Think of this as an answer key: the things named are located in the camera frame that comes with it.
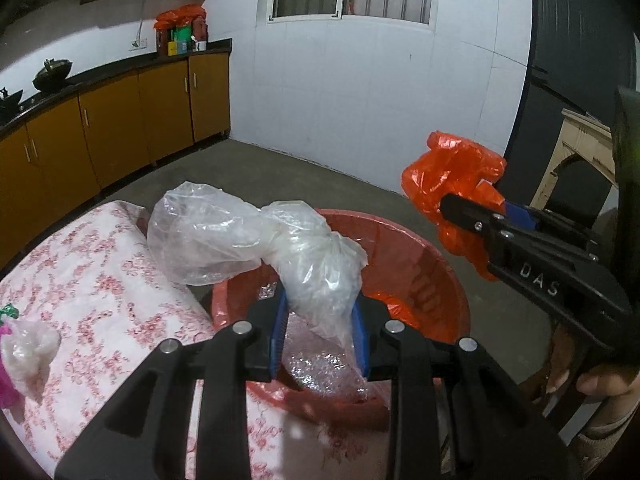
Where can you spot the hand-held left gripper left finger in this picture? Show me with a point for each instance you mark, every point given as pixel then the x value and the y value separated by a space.
pixel 277 340

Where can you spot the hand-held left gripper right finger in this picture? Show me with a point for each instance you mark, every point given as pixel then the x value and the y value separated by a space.
pixel 359 345

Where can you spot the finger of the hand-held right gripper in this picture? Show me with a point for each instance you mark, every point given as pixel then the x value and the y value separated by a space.
pixel 470 215
pixel 520 215

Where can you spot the red plastic basket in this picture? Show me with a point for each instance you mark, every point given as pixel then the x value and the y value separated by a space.
pixel 440 280

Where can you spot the large clear plastic bag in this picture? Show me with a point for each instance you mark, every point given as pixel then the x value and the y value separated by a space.
pixel 210 230

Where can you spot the person's right hand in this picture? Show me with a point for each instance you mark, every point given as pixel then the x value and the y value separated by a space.
pixel 605 380

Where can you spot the large bubble wrap sheet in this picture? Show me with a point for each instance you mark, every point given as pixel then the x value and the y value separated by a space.
pixel 320 365

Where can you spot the floral tablecloth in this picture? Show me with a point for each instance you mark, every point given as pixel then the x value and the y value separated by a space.
pixel 100 285

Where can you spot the black door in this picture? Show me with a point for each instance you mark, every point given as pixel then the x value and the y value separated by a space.
pixel 575 35

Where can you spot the small white plastic bag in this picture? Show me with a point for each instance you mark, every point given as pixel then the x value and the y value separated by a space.
pixel 30 350

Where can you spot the orange base cabinets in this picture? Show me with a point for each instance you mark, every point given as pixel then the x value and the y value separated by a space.
pixel 115 125

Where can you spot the small green plastic scrap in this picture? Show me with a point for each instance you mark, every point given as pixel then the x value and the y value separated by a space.
pixel 7 310

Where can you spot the pink plastic bag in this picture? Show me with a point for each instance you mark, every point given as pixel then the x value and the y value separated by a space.
pixel 6 385

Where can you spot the white mug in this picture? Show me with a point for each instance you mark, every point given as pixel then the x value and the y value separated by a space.
pixel 200 46

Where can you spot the small yellow box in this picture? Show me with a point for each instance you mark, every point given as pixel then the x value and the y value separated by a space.
pixel 173 48

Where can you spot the black kitchen countertop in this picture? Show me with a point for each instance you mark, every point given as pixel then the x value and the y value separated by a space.
pixel 125 62

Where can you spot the green box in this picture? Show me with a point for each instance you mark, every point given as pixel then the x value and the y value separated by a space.
pixel 182 37

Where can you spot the dark red box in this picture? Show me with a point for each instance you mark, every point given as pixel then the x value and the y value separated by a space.
pixel 162 42
pixel 201 29

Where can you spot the red plastic bag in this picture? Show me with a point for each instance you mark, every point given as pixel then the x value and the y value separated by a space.
pixel 180 16

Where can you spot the black wok with lid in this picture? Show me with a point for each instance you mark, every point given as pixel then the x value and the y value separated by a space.
pixel 52 77

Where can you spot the black cooking pot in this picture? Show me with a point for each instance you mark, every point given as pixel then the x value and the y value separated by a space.
pixel 10 105

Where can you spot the cream wooden arch frame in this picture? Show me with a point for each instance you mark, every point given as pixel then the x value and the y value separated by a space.
pixel 580 135

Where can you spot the white wall socket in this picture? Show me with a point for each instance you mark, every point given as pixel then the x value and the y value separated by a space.
pixel 138 44

